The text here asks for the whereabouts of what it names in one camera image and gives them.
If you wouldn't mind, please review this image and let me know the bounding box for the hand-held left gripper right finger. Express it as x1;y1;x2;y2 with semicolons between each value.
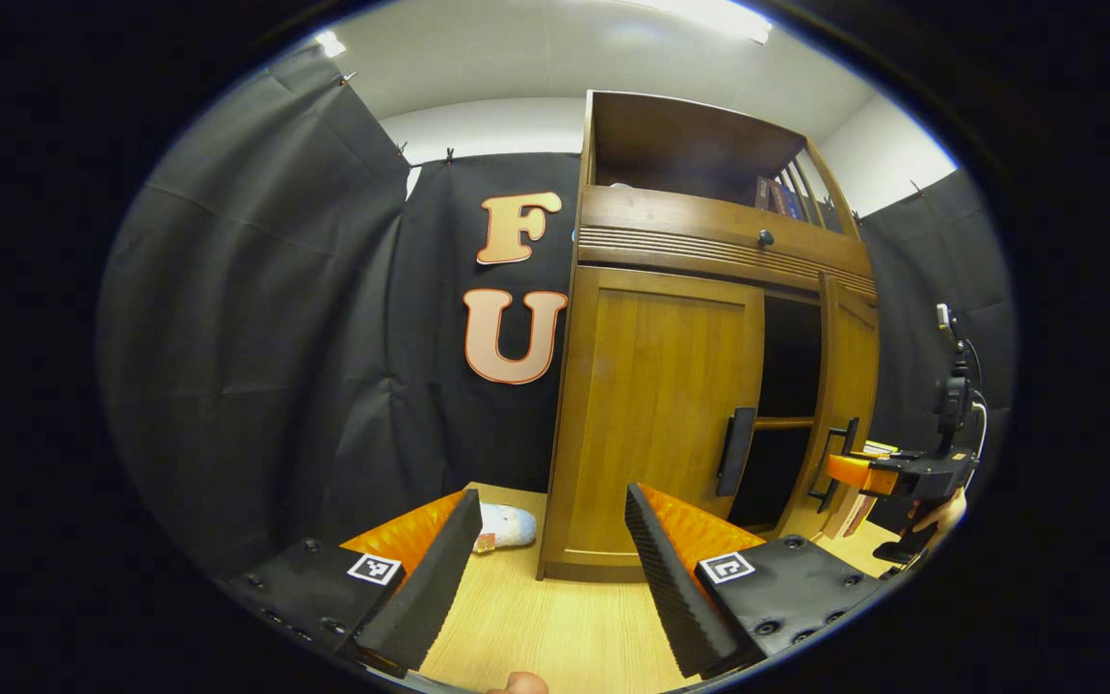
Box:
624;482;893;681

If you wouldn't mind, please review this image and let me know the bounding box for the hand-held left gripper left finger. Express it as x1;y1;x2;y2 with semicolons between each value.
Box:
213;489;484;681

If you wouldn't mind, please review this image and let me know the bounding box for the wooden double-door shoe cabinet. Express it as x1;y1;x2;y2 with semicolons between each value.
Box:
536;90;882;584

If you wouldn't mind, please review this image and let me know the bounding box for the white plush toy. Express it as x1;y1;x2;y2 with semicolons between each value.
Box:
473;501;539;553

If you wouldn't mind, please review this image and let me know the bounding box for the black backdrop cloth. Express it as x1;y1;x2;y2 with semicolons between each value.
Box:
97;43;1017;579

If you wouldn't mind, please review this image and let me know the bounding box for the wooden drawer with black knob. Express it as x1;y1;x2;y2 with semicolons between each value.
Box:
576;185;877;300

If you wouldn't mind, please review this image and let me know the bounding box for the large ceiling light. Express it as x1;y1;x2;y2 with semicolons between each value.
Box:
651;0;773;44

